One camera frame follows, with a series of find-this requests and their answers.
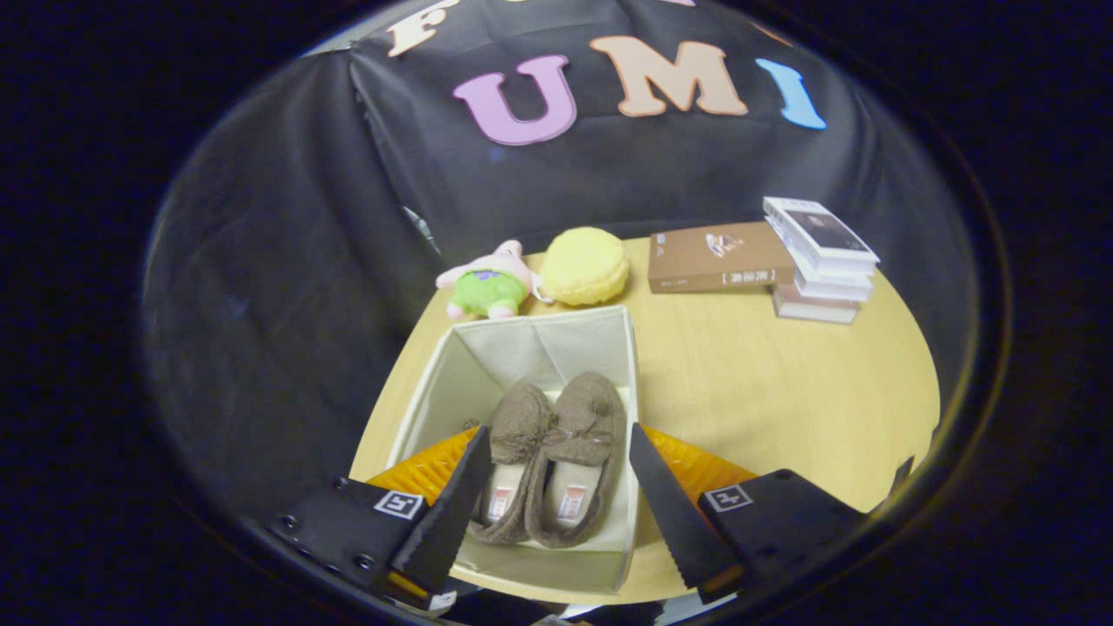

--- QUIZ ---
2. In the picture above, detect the brown book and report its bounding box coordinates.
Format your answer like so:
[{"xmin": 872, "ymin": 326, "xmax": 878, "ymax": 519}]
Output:
[{"xmin": 647, "ymin": 220, "xmax": 797, "ymax": 296}]

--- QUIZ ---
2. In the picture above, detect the yellow round plush cushion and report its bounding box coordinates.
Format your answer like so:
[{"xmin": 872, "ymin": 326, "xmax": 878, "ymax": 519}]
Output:
[{"xmin": 538, "ymin": 226, "xmax": 630, "ymax": 308}]

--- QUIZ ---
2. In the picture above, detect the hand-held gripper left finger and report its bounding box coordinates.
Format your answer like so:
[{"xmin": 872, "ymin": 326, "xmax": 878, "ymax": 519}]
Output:
[{"xmin": 267, "ymin": 425, "xmax": 494, "ymax": 610}]

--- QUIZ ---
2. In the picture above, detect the pale pink book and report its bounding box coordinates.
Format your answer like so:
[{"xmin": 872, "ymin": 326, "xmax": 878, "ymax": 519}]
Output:
[{"xmin": 771, "ymin": 282, "xmax": 861, "ymax": 327}]

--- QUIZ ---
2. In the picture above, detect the pink and green plush toy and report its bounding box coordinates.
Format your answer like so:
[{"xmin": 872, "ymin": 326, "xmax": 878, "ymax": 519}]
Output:
[{"xmin": 435, "ymin": 239, "xmax": 545, "ymax": 322}]

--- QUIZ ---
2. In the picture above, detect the beige fabric storage box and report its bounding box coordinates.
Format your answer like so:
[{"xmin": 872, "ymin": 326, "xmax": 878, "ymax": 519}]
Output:
[{"xmin": 384, "ymin": 304, "xmax": 643, "ymax": 597}]

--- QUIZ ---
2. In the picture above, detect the white book with dark picture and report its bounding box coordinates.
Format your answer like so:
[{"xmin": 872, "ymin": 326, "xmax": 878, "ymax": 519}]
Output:
[{"xmin": 763, "ymin": 196, "xmax": 882, "ymax": 267}]

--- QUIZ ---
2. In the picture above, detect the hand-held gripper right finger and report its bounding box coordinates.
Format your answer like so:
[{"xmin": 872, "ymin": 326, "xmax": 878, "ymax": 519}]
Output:
[{"xmin": 628, "ymin": 423, "xmax": 871, "ymax": 604}]

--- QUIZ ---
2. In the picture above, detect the black backdrop cloth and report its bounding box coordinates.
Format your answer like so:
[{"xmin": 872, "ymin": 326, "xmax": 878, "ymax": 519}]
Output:
[{"xmin": 141, "ymin": 0, "xmax": 979, "ymax": 523}]

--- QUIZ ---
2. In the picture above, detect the brown fuzzy shoe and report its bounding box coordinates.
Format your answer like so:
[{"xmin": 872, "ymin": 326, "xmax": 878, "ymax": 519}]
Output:
[
  {"xmin": 524, "ymin": 371, "xmax": 628, "ymax": 550},
  {"xmin": 467, "ymin": 383, "xmax": 558, "ymax": 547}
]

